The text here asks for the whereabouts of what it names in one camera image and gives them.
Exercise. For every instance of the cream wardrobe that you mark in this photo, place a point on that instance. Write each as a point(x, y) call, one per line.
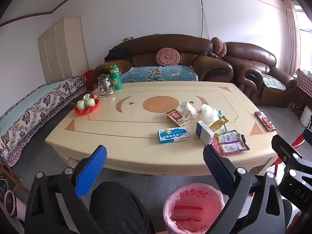
point(61, 51)

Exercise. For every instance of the gold snack wrapper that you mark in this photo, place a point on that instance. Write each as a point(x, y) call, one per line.
point(219, 123)

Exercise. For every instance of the bin with pink bag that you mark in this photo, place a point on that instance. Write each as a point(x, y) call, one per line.
point(192, 204)

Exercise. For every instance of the red plastic tray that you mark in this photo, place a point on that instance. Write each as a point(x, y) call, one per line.
point(84, 111)

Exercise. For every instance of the crumpled white tissue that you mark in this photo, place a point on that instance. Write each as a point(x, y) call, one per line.
point(189, 109)

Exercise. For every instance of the window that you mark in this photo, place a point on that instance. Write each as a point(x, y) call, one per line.
point(304, 43)

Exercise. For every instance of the red tea cup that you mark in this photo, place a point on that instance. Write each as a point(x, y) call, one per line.
point(94, 95)

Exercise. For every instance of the red and gold card box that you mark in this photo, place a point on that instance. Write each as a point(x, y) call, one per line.
point(178, 117)

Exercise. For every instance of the teal plastic stick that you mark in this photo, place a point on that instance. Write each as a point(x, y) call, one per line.
point(220, 113)

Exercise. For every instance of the glass pitcher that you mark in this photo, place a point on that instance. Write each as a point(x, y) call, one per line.
point(106, 86)

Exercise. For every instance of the blue patterned sofa seat cover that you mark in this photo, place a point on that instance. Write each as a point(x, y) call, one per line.
point(158, 74)

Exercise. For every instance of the purple snack wrapper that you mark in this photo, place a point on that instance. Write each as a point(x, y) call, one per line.
point(231, 149)

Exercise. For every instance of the white and blue box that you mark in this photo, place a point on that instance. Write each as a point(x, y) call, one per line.
point(204, 132)

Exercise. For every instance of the red plastic item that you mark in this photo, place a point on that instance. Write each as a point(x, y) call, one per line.
point(89, 76)

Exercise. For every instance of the red plastic stool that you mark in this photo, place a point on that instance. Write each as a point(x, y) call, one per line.
point(298, 142)

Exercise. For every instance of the red patterned flat case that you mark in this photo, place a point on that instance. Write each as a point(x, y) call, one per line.
point(265, 121)

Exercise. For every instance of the brown leather sofa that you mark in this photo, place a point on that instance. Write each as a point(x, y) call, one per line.
point(170, 43)

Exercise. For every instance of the green water bottle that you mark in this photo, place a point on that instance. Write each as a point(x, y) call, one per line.
point(116, 79)

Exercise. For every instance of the crumpled white plastic bag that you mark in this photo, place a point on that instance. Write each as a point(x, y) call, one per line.
point(209, 113)

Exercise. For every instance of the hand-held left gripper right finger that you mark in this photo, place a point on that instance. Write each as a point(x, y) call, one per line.
point(217, 165)

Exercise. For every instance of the checkered tablecloth table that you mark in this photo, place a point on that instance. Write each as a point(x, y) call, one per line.
point(304, 80)

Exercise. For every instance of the daybed with floral cover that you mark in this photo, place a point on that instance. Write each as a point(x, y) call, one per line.
point(31, 112)

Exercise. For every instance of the round pink cushion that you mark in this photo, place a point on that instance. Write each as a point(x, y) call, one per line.
point(168, 56)
point(218, 45)

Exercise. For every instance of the purple cloth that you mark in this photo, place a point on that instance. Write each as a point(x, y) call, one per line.
point(209, 53)

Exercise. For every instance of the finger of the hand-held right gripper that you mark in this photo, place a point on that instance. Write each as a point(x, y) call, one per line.
point(284, 147)
point(308, 137)

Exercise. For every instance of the white appliance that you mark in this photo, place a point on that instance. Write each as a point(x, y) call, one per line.
point(306, 115)

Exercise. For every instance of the pink curtain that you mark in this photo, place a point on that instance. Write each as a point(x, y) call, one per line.
point(291, 36)

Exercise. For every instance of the blue armchair seat cover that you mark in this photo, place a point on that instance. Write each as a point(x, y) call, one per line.
point(273, 81)

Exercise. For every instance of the green tea cup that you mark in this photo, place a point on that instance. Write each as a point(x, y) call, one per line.
point(90, 102)
point(80, 105)
point(86, 97)

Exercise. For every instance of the silver snack wrapper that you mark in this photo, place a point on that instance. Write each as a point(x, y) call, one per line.
point(228, 136)

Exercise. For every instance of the brown leather armchair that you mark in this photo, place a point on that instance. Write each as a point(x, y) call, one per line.
point(253, 56)

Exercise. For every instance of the dark cloth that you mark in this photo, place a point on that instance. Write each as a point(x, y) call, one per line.
point(118, 53)

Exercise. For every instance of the person's leg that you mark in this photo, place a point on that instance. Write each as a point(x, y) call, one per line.
point(117, 207)

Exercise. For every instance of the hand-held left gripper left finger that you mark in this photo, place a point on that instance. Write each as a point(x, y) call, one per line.
point(92, 168)

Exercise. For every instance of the blue medicine box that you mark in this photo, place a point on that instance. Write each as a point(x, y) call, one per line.
point(173, 136)

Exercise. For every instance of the pink round object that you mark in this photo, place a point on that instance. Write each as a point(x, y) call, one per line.
point(11, 199)

